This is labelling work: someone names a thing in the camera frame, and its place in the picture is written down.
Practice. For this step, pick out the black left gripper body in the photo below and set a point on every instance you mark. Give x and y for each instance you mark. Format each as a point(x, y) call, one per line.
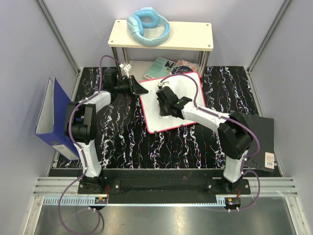
point(123, 87)

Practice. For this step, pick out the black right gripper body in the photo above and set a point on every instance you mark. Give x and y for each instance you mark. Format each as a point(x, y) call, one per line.
point(164, 108)

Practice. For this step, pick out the pink framed whiteboard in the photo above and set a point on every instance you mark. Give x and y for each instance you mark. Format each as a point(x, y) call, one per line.
point(185, 84)

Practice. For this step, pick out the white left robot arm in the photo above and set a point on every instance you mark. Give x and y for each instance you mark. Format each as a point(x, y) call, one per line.
point(81, 124)

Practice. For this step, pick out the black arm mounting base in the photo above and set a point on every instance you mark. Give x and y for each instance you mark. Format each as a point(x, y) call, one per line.
point(165, 187)

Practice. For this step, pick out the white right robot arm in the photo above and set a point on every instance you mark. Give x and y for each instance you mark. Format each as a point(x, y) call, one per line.
point(232, 130)

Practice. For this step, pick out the teal paperback book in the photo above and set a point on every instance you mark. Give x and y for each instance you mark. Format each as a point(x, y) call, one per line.
point(161, 67)

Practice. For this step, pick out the Little Women floral book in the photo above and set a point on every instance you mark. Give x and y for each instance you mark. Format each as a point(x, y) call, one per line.
point(183, 66)

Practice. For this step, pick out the white two-tier shelf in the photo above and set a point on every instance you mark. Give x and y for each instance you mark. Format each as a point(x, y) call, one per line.
point(185, 36)

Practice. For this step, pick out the light blue headphones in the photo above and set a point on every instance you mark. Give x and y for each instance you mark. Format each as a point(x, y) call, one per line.
point(148, 18)

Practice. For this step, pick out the black notebook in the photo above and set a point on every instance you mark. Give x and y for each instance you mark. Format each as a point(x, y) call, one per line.
point(263, 128)

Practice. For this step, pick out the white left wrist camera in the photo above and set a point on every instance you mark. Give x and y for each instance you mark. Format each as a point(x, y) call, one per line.
point(125, 68)

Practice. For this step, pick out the blue ring binder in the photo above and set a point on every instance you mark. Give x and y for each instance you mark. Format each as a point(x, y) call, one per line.
point(51, 121)

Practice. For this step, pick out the grey slotted cable duct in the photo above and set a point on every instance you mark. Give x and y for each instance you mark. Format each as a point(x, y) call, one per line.
point(75, 201)

